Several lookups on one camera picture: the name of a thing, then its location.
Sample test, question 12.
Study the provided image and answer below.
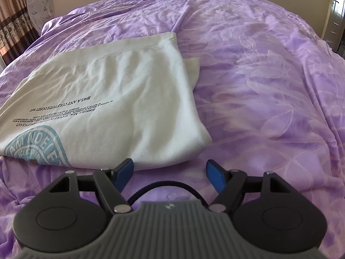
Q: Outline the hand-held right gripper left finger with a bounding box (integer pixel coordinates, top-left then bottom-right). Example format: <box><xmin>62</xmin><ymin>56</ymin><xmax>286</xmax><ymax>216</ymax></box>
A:
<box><xmin>49</xmin><ymin>159</ymin><xmax>134</xmax><ymax>213</ymax></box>

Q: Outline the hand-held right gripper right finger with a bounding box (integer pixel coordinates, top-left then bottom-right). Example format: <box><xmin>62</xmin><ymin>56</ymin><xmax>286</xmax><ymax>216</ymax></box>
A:
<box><xmin>205</xmin><ymin>160</ymin><xmax>297</xmax><ymax>212</ymax></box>

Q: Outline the white printed sweatshirt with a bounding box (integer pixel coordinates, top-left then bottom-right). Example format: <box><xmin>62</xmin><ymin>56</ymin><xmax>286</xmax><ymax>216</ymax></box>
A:
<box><xmin>0</xmin><ymin>32</ymin><xmax>213</xmax><ymax>171</ymax></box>

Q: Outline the purple floral bed blanket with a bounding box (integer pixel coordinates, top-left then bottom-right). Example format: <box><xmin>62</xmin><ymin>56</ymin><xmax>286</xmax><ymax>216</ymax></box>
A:
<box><xmin>0</xmin><ymin>0</ymin><xmax>345</xmax><ymax>259</ymax></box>

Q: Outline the brown striped curtain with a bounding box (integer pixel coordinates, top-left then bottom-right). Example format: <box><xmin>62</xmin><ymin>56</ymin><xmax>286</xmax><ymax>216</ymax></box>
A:
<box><xmin>0</xmin><ymin>0</ymin><xmax>40</xmax><ymax>61</ymax></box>

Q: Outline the wooden door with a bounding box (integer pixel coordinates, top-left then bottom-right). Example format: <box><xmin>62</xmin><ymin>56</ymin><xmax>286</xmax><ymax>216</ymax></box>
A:
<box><xmin>320</xmin><ymin>0</ymin><xmax>345</xmax><ymax>56</ymax></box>

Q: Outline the black cable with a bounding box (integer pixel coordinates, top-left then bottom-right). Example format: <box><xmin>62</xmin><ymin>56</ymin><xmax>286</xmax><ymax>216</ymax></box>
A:
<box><xmin>126</xmin><ymin>180</ymin><xmax>210</xmax><ymax>209</ymax></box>

